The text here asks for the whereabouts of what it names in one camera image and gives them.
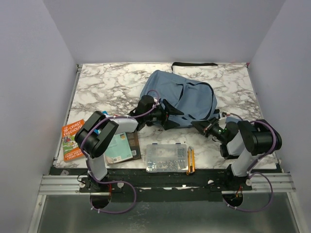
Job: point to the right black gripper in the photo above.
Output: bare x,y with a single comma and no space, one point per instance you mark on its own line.
205,126

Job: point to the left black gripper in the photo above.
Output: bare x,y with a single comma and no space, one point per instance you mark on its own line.
169,109

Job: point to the blue student backpack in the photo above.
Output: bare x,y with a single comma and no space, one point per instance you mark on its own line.
196,99

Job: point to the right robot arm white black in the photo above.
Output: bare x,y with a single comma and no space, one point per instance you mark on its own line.
247,142

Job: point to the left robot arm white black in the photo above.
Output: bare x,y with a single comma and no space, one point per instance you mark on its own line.
94,137

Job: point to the blue blister pack card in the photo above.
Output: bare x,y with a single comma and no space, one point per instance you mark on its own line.
98,131

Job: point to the yellow utility knife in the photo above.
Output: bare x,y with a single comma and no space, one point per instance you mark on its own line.
191,161

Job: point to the clear plastic screw box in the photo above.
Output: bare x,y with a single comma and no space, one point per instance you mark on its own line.
166,158

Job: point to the teal paperback book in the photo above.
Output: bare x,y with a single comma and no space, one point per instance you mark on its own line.
118,150

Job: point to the orange treehouse book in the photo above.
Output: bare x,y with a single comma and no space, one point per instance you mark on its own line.
71,150

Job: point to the black mounting base plate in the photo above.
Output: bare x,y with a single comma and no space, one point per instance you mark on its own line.
129,185

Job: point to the aluminium rail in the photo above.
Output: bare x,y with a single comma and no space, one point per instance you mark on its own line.
68,185

